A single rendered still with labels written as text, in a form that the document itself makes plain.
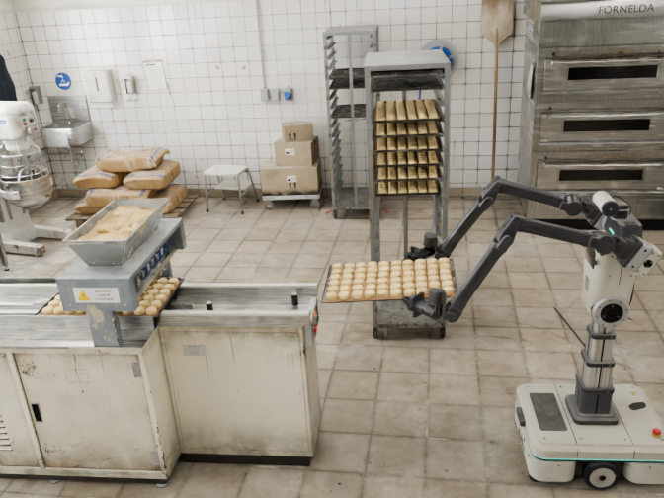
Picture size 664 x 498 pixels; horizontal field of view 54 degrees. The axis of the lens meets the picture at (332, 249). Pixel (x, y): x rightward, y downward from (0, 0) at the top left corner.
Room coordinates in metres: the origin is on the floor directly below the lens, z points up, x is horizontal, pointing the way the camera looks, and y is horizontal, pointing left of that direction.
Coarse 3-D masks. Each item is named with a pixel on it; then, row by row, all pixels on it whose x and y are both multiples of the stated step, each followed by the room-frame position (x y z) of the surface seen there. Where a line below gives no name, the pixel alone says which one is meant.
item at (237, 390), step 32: (192, 352) 2.64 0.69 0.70; (224, 352) 2.62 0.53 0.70; (256, 352) 2.60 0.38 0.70; (288, 352) 2.58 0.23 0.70; (192, 384) 2.65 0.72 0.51; (224, 384) 2.62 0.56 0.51; (256, 384) 2.60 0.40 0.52; (288, 384) 2.58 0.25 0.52; (192, 416) 2.65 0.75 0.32; (224, 416) 2.63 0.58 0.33; (256, 416) 2.61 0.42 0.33; (288, 416) 2.59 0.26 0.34; (320, 416) 2.88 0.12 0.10; (192, 448) 2.65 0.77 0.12; (224, 448) 2.63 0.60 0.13; (256, 448) 2.61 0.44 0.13; (288, 448) 2.59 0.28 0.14
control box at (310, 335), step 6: (312, 300) 2.82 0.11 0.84; (312, 306) 2.76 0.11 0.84; (312, 312) 2.70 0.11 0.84; (312, 318) 2.66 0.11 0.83; (306, 330) 2.62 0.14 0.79; (312, 330) 2.65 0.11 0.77; (306, 336) 2.62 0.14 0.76; (312, 336) 2.64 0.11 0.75; (306, 342) 2.62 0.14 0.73; (312, 342) 2.62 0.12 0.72
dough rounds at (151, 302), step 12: (156, 288) 2.91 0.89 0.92; (168, 288) 2.90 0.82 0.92; (60, 300) 2.84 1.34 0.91; (144, 300) 2.77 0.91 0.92; (156, 300) 2.76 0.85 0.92; (48, 312) 2.72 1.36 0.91; (60, 312) 2.72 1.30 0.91; (72, 312) 2.71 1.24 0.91; (84, 312) 2.70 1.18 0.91; (120, 312) 2.69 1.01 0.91; (132, 312) 2.69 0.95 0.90; (144, 312) 2.68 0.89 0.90; (156, 312) 2.68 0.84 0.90
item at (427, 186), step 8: (376, 184) 4.00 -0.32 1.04; (384, 184) 3.93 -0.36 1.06; (392, 184) 3.92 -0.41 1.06; (400, 184) 3.91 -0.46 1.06; (408, 184) 3.91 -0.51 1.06; (416, 184) 3.95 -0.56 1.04; (424, 184) 3.88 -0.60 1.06; (432, 184) 3.87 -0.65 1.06; (376, 192) 3.84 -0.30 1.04; (384, 192) 3.79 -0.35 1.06; (392, 192) 3.78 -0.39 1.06; (400, 192) 3.78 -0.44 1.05; (408, 192) 3.80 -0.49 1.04; (416, 192) 3.78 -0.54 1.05; (424, 192) 3.76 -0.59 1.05
